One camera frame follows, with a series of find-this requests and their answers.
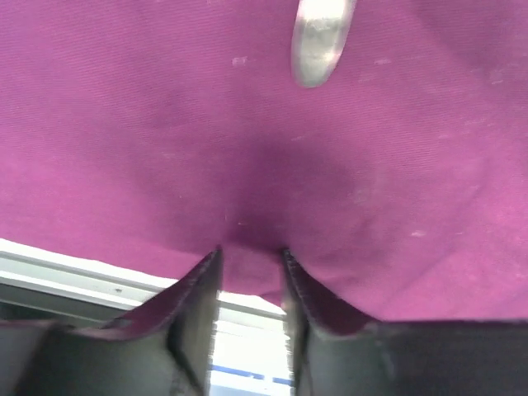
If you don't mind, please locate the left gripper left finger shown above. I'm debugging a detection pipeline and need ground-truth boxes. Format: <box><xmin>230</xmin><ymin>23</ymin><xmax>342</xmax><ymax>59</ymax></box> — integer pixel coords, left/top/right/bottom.
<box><xmin>1</xmin><ymin>248</ymin><xmax>223</xmax><ymax>396</ymax></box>

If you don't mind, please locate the purple surgical cloth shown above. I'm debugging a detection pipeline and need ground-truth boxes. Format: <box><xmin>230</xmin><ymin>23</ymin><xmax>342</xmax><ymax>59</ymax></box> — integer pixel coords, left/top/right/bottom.
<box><xmin>1</xmin><ymin>1</ymin><xmax>527</xmax><ymax>319</ymax></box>

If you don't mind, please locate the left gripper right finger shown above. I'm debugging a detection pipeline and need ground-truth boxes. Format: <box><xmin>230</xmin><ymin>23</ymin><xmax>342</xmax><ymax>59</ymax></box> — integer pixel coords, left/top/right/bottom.
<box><xmin>281</xmin><ymin>249</ymin><xmax>527</xmax><ymax>396</ymax></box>

